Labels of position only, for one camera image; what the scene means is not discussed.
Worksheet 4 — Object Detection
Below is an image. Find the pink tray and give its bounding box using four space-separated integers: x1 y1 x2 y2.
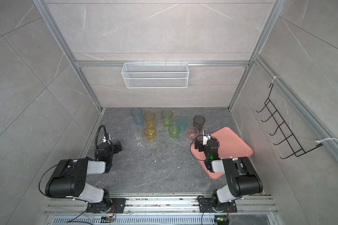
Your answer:
191 127 253 180

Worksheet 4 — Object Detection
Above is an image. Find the blue plastic cup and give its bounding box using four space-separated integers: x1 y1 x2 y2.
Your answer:
131 108 144 126

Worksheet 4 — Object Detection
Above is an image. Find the tall green plastic cup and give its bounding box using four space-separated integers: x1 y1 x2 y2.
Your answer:
161 109 173 127

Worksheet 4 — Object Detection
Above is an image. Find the tall yellow plastic cup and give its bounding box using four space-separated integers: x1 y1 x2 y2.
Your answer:
143 112 156 127

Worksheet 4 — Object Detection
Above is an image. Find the clear plastic cup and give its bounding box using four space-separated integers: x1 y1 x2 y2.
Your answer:
128 125 142 142

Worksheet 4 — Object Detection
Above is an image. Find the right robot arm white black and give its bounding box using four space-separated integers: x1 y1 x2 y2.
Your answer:
191 135 263 212

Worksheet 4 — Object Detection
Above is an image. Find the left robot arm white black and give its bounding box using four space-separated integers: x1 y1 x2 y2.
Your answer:
38 125 122 214

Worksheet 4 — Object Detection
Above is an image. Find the pink plastic cup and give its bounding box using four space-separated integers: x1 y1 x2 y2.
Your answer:
186 127 200 141

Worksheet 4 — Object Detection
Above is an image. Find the dark grey plastic cup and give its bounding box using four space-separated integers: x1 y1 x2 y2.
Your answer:
193 115 206 132

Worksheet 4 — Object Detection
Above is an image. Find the short green plastic cup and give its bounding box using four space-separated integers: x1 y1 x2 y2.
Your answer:
168 125 180 140

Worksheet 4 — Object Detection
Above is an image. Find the teal plastic cup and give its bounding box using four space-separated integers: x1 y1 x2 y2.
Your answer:
176 116 188 133

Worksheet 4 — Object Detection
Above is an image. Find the short yellow plastic cup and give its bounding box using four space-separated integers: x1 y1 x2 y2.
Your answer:
144 126 156 141

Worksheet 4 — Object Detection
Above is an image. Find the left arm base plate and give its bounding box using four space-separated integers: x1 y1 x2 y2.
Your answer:
86 198 126 214

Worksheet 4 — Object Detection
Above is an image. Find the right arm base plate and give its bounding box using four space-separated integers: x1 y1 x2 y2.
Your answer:
197 196 238 213

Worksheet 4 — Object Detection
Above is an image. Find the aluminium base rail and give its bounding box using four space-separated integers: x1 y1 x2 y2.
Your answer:
39 193 283 225

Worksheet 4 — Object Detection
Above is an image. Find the black wire hook rack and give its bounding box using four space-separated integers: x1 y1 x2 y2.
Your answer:
256 83 323 160

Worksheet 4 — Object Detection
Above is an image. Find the white wire mesh basket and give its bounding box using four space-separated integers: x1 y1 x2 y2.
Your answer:
121 62 190 89

